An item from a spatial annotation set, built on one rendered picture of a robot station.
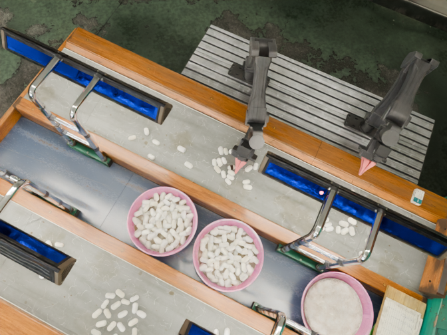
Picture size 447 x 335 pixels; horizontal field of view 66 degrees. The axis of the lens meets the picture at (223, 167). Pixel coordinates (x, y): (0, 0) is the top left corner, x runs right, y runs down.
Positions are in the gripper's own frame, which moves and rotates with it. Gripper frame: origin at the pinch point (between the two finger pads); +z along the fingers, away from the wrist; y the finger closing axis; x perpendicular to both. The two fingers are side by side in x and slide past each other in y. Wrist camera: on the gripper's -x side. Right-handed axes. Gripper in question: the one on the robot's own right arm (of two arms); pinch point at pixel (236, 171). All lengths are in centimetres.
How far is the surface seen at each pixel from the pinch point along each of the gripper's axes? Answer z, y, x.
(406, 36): -93, 66, 181
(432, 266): -3, 81, -7
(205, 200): 12.2, -5.7, -11.4
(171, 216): 22.6, -14.7, -16.1
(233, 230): 17.7, 9.6, -13.1
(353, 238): 4, 54, -1
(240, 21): -54, -53, 147
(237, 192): 6.7, 4.0, -3.3
